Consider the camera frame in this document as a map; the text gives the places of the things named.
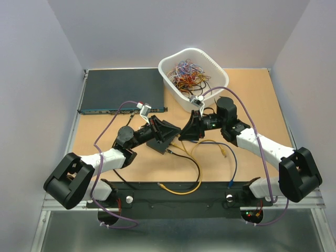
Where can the aluminium rail frame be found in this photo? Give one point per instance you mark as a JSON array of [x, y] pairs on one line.
[[284, 226]]

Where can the white plastic bin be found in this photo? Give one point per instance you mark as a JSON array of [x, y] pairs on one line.
[[192, 72]]

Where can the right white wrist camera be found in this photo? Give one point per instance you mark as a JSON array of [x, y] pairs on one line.
[[198, 101]]

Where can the large rack network switch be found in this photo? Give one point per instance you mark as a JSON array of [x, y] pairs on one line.
[[105, 90]]

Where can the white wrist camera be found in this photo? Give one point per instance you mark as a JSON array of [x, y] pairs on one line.
[[198, 101], [145, 109]]

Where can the small black network switch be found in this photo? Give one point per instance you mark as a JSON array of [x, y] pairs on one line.
[[162, 147]]

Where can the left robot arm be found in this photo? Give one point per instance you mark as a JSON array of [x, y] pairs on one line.
[[70, 182]]

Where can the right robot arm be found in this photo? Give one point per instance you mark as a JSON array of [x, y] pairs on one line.
[[298, 172]]

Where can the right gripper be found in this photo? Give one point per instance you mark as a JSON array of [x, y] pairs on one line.
[[191, 132]]

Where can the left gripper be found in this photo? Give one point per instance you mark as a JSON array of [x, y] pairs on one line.
[[164, 129]]

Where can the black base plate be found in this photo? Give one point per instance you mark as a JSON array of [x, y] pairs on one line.
[[146, 200]]

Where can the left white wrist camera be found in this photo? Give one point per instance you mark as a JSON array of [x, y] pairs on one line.
[[145, 109]]

